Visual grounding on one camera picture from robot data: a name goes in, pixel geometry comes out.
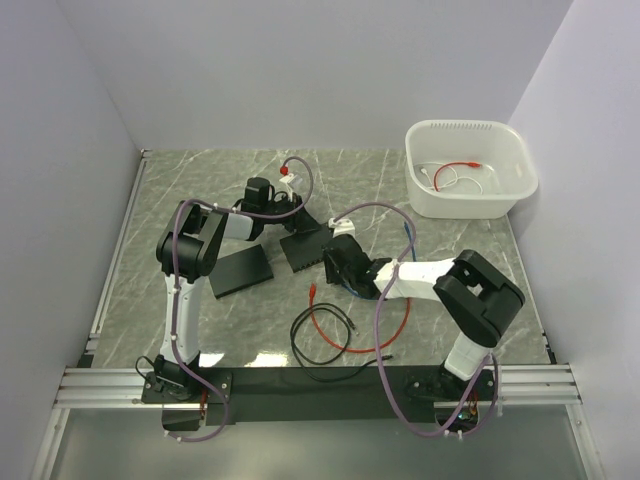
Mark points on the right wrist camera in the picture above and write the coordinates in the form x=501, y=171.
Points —
x=343, y=226

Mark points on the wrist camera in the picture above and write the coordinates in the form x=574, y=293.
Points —
x=290, y=181
x=343, y=226

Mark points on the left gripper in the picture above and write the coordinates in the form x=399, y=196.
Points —
x=301, y=221

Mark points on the black flat box left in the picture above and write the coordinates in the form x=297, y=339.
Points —
x=239, y=271

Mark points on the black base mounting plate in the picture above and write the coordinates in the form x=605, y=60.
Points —
x=264, y=394

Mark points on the aluminium frame rail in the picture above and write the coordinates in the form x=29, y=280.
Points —
x=520, y=385

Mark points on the white plastic basin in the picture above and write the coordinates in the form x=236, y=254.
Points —
x=464, y=169

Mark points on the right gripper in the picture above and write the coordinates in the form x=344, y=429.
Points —
x=331, y=276

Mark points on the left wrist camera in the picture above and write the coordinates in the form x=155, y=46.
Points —
x=290, y=181

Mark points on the black network switch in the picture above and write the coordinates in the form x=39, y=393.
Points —
x=303, y=250

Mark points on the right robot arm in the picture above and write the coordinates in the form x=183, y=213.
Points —
x=480, y=299

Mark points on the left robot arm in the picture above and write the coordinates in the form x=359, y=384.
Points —
x=188, y=250

